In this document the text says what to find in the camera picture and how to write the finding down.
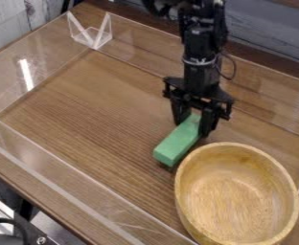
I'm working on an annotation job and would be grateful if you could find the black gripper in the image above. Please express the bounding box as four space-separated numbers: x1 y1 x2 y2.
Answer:
163 60 233 138

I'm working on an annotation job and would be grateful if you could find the green rectangular block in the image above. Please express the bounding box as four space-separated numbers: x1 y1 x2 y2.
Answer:
153 114 200 167

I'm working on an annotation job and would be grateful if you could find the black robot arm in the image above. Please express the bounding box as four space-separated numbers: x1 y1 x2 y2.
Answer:
163 0 233 137

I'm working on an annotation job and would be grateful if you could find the light wooden bowl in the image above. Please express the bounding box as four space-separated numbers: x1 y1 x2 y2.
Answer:
173 142 299 245

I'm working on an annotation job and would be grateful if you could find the grey bench in background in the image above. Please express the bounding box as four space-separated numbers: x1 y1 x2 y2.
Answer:
125 0 299 63

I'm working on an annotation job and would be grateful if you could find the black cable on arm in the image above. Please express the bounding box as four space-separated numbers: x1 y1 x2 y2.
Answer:
215 52 239 81

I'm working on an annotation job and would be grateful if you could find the black cable lower left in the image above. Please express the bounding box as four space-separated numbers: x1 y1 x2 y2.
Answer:
0 217 33 245

